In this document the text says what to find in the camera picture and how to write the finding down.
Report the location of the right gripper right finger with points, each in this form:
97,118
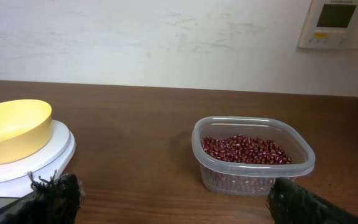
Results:
291,203

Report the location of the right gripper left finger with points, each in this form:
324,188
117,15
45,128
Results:
53,201

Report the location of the red adzuki beans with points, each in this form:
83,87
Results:
243,150

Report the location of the white digital kitchen scale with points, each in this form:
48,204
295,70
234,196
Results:
48,161

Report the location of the clear plastic container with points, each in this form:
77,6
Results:
222,127

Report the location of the yellow bowl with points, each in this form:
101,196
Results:
25,127

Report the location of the white wall control panel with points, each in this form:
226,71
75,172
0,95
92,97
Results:
329,24

